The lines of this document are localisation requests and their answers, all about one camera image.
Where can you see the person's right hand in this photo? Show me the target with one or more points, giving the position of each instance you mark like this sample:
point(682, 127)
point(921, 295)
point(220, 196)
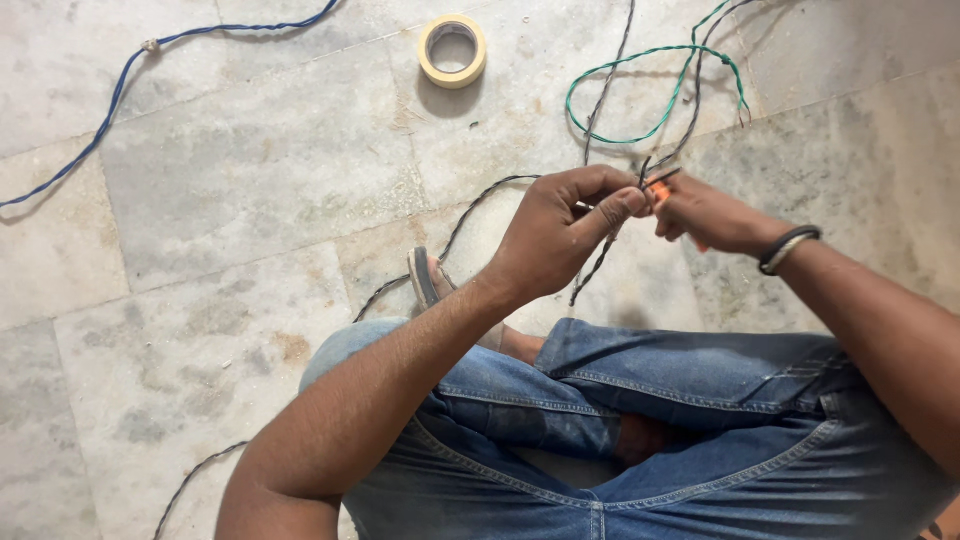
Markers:
point(712, 217)

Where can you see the person's left hand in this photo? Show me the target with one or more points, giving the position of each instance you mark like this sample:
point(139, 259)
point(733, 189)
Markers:
point(547, 236)

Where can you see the person's right fingers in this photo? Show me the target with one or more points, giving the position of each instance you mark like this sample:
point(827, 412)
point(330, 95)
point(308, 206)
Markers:
point(671, 217)

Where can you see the black wrist bangle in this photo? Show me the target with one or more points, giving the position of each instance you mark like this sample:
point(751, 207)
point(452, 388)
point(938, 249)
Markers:
point(780, 241)

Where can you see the silver wrist bangle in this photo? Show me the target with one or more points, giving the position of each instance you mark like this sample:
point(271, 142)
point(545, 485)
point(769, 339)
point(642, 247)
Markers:
point(791, 247)

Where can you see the person's foot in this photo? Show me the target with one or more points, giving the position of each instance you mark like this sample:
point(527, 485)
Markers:
point(517, 346)

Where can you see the blue jeans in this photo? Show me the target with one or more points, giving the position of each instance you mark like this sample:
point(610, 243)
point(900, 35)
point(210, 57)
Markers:
point(712, 420)

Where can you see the grey sandal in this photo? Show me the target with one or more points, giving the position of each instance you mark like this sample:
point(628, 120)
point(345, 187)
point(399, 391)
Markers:
point(421, 279)

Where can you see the cream masking tape roll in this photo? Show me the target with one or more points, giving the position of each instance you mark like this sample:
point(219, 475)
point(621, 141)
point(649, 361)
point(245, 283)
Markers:
point(431, 71)

